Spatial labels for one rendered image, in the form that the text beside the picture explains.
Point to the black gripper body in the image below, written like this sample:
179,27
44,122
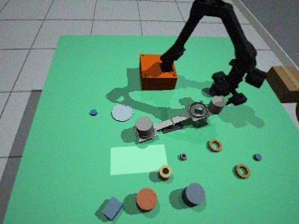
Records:
237,98

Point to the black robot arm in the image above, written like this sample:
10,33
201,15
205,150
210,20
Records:
245,52

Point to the brown ring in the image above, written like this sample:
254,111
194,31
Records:
218,143
246,170

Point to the tan tape roll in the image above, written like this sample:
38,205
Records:
166,169

